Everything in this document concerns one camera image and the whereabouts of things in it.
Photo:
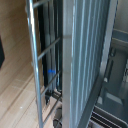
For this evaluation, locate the black dish rack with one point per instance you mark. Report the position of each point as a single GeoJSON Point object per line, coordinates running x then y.
{"type": "Point", "coordinates": [90, 66]}

